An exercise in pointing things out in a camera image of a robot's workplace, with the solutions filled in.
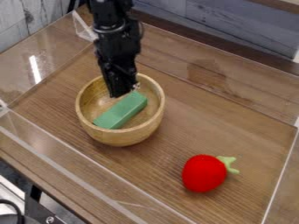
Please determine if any black cable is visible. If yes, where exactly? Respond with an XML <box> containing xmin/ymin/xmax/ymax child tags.
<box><xmin>0</xmin><ymin>199</ymin><xmax>25</xmax><ymax>224</ymax></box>

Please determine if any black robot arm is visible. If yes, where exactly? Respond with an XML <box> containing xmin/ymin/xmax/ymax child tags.
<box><xmin>88</xmin><ymin>0</ymin><xmax>143</xmax><ymax>98</ymax></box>

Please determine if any green rectangular block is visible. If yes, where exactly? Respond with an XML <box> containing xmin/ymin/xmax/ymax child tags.
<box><xmin>92</xmin><ymin>91</ymin><xmax>148</xmax><ymax>130</ymax></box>

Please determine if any clear acrylic tray wall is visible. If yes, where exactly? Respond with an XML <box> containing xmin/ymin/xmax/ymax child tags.
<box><xmin>0</xmin><ymin>102</ymin><xmax>196</xmax><ymax>224</ymax></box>

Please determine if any red plush strawberry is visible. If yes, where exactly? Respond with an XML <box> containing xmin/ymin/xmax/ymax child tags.
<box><xmin>182</xmin><ymin>154</ymin><xmax>239</xmax><ymax>193</ymax></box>

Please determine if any clear acrylic corner bracket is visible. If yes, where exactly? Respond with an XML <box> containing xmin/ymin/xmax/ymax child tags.
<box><xmin>71</xmin><ymin>11</ymin><xmax>98</xmax><ymax>42</ymax></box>

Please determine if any black table leg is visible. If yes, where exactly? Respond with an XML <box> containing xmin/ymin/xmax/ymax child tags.
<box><xmin>24</xmin><ymin>185</ymin><xmax>67</xmax><ymax>224</ymax></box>

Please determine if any brown wooden bowl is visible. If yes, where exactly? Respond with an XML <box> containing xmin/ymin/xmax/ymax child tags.
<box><xmin>75</xmin><ymin>73</ymin><xmax>166</xmax><ymax>147</ymax></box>

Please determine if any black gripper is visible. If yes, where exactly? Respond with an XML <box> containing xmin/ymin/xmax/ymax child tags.
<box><xmin>94</xmin><ymin>20</ymin><xmax>143</xmax><ymax>98</ymax></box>

